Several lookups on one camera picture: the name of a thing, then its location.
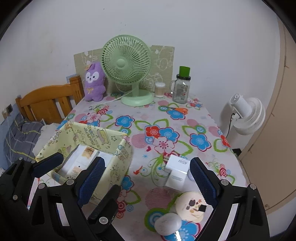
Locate white standing fan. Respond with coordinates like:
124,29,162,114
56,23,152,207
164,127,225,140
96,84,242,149
220,93,266,150

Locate beige cartoon wall mat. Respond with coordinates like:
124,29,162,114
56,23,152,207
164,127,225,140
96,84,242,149
74,45,175,92

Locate round cream tin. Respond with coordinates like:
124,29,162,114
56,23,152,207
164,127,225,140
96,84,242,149
175,191,208,223

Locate white oval earbud case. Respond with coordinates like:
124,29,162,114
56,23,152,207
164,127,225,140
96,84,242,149
154,212,182,236

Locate purple plush rabbit toy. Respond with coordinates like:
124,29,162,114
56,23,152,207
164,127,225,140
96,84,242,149
84,62,106,102

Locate floral tablecloth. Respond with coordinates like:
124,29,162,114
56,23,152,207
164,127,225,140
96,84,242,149
57,94,246,240

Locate white 45W charger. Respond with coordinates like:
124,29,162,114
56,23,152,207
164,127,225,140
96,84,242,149
165,155,190,174

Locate glass jar green lid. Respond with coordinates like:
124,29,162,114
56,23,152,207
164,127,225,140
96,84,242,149
170,66,191,104

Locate white plug adapter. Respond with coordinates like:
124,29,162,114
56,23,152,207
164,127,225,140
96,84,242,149
165,170,187,191

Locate grey plaid bedding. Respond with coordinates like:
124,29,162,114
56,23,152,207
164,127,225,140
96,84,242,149
4,113,44,167

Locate green desk fan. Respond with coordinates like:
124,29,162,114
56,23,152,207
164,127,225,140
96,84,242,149
101,35,154,106

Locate beige door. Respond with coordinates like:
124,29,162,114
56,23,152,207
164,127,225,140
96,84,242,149
239,21,295,213

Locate cotton swab container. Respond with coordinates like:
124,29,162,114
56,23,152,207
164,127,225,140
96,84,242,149
154,81,166,98

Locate yellow cartoon fabric storage box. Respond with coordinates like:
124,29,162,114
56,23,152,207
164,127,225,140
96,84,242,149
35,121,132,204

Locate white remote control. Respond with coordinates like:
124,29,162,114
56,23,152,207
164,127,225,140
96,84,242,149
58,145,99,179

